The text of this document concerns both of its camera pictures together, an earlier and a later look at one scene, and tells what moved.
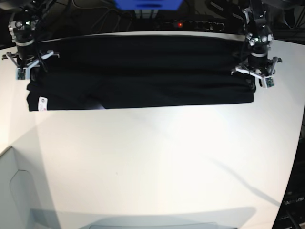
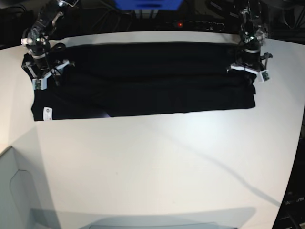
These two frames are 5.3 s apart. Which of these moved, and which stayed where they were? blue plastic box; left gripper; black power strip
Moved: left gripper
Stayed: black power strip; blue plastic box
